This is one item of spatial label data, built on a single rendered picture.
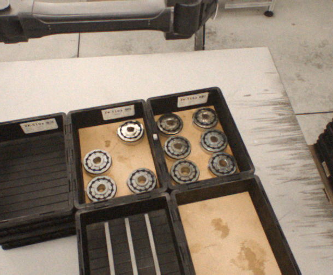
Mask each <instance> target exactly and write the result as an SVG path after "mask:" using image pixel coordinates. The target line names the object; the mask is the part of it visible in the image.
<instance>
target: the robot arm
mask: <svg viewBox="0 0 333 275"><path fill-rule="evenodd" d="M216 5H217V0H128V1H101V2H73V3H44V2H37V1H35V0H25V1H22V0H0V43H4V44H17V43H19V42H28V41H29V39H38V38H42V37H45V36H49V35H57V34H76V33H100V32H124V31H159V32H163V33H164V38H165V39H166V40H181V39H190V38H192V36H193V34H195V33H196V32H197V31H199V29H200V28H202V27H203V25H204V24H205V23H206V22H207V20H208V19H210V18H211V17H212V15H213V13H214V12H215V11H216ZM171 7H174V13H173V23H172V20H171Z"/></svg>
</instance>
